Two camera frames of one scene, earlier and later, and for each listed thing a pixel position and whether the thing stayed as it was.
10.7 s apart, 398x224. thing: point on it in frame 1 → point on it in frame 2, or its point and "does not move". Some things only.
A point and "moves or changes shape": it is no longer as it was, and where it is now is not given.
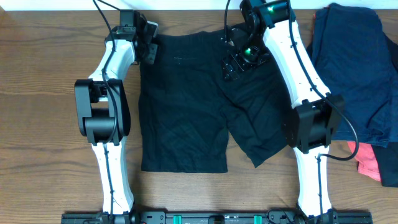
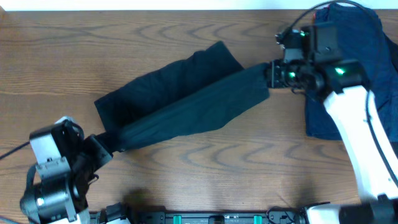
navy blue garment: (349, 45) does not move
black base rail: (217, 217) does not move
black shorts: (187, 107) moves or changes shape
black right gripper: (236, 56) → (274, 73)
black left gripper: (150, 52) → (93, 145)
